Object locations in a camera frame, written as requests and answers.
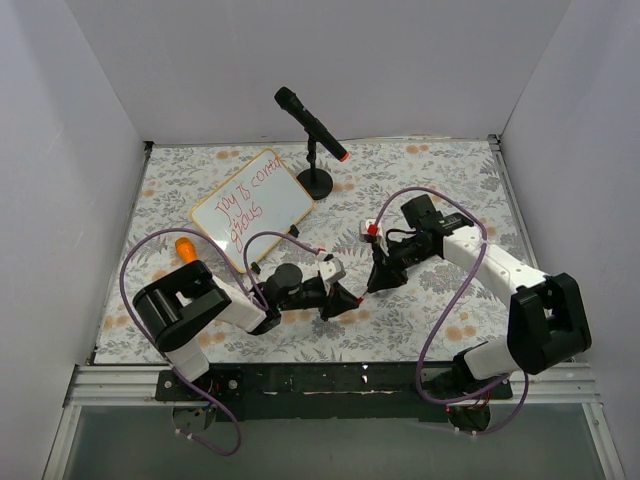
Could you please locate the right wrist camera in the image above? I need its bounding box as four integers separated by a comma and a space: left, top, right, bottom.
359, 219, 388, 253

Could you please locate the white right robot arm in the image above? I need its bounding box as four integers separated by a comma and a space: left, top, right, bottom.
360, 195, 592, 399

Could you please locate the floral patterned table mat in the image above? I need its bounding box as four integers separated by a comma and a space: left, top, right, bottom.
92, 137, 534, 364

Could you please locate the black round microphone stand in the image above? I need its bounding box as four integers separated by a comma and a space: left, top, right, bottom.
296, 134, 333, 200

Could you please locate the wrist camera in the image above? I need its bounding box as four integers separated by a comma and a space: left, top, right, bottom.
317, 251, 346, 284
359, 219, 388, 253

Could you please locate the wire whiteboard easel stand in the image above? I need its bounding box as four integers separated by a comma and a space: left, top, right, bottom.
245, 224, 300, 274

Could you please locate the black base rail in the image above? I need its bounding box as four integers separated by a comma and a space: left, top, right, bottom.
154, 360, 461, 424

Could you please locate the yellow framed whiteboard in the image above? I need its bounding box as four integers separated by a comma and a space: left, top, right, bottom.
190, 148, 315, 273

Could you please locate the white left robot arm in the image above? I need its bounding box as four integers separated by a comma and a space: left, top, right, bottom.
133, 256, 361, 400

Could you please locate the black microphone orange ring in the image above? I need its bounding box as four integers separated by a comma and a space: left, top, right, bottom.
273, 86, 350, 163

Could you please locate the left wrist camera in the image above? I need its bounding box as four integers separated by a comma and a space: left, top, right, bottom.
317, 251, 346, 284

